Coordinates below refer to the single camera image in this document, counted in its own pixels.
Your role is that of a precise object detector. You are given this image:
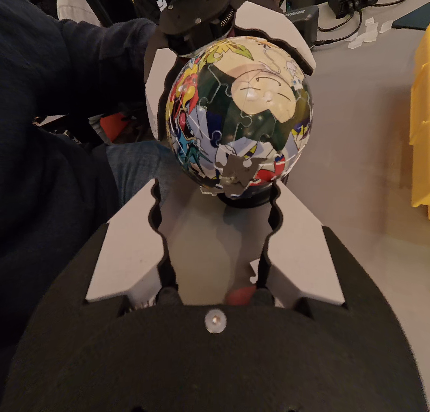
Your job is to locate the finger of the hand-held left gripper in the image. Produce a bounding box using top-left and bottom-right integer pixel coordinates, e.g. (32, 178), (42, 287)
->
(234, 1), (316, 76)
(145, 47), (179, 142)

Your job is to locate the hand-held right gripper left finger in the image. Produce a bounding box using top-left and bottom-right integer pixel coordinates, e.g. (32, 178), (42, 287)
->
(86, 178), (178, 305)

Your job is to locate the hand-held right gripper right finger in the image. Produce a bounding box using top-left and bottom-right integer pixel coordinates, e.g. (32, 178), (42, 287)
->
(260, 179), (346, 307)

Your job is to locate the white puzzle piece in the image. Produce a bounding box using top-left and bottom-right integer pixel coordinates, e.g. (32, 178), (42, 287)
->
(249, 259), (264, 284)

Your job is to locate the black ball stand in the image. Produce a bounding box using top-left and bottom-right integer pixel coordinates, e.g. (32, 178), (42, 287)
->
(218, 180), (280, 209)

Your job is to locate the colourful cartoon puzzle ball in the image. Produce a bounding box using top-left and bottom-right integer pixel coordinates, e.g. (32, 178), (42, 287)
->
(166, 36), (315, 197)

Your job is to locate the person's left forearm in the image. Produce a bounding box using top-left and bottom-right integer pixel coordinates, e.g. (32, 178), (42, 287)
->
(0, 0), (159, 131)

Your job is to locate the black power adapter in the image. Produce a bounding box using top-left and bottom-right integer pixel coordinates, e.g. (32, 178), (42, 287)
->
(284, 5), (320, 47)

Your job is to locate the orange object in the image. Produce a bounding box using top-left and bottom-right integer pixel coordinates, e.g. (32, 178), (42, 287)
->
(100, 113), (132, 141)

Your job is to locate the person's leg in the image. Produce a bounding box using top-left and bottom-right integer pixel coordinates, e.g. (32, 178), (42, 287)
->
(106, 141), (183, 211)

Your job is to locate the dark blue phone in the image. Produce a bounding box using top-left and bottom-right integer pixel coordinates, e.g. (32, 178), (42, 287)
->
(392, 11), (430, 31)

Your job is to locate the large yellow plastic bin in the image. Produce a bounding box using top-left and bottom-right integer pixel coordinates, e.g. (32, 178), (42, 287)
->
(409, 25), (430, 219)

